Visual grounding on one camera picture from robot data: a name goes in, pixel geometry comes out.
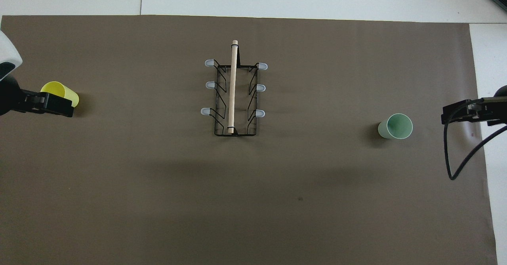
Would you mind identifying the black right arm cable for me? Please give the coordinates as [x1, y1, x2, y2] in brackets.
[444, 103, 507, 181]

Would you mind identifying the brown paper table mat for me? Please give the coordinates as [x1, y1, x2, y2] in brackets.
[0, 15, 497, 265]

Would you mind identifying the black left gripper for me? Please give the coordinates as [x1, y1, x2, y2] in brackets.
[0, 77, 74, 118]

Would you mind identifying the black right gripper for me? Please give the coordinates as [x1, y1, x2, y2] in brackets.
[441, 85, 507, 126]

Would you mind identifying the green plastic cup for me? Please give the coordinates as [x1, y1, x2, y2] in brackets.
[377, 113, 413, 140]

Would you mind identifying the yellow plastic cup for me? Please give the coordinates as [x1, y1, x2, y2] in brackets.
[40, 81, 80, 108]

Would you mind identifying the black wire cup rack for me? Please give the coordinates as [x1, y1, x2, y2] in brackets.
[200, 40, 268, 137]

